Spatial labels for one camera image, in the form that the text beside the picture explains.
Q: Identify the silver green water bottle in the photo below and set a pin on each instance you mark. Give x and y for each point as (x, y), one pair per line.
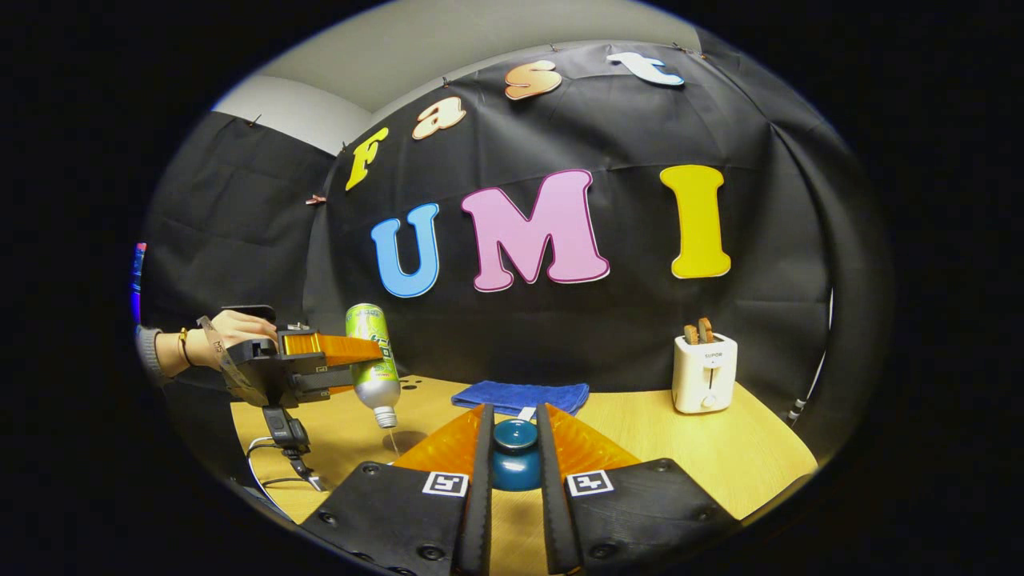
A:
(378, 392)

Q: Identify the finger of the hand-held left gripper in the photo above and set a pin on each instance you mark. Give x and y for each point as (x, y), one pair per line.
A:
(328, 380)
(336, 350)

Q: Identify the black backdrop cloth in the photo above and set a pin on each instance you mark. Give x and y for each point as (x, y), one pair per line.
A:
(640, 120)

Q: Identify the blue folded towel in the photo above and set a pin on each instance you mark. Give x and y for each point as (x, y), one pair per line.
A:
(520, 394)

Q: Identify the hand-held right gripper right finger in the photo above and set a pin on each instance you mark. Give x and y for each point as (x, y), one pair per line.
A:
(552, 496)

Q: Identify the white toaster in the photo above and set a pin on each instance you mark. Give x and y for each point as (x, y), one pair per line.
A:
(704, 376)

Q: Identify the teal teacup lid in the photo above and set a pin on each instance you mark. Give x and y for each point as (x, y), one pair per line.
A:
(516, 460)

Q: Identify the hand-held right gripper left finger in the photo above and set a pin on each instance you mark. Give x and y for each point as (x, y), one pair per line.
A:
(477, 496)

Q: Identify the computer monitor screen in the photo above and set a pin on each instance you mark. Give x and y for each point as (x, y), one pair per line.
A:
(139, 280)

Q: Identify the brown toast slice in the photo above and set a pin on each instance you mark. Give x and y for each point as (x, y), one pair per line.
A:
(706, 330)
(691, 334)

